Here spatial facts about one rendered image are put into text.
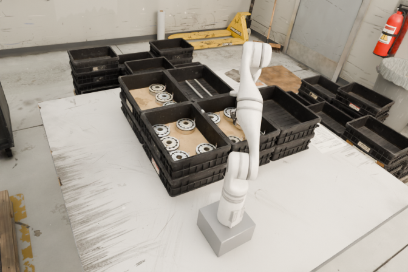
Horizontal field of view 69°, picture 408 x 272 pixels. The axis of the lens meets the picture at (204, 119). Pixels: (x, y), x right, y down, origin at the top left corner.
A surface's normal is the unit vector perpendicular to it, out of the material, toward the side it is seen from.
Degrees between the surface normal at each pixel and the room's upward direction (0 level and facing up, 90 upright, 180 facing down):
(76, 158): 0
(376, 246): 0
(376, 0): 90
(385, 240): 0
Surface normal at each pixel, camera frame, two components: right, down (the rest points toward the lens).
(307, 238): 0.11, -0.81
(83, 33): 0.51, 0.54
